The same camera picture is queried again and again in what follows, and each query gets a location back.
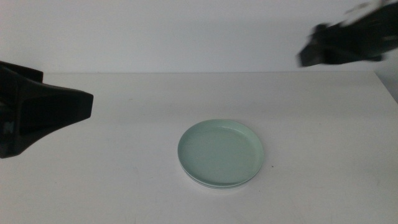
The white shallow bowl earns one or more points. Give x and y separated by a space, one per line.
217 188

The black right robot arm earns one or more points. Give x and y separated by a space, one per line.
392 31

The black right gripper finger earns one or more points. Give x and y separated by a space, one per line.
320 31
309 56

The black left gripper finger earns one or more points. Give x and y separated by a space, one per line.
25 72

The pale green shallow bowl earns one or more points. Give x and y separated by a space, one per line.
220 151

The pale grey-blue shallow bowl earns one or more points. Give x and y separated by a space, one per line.
217 186

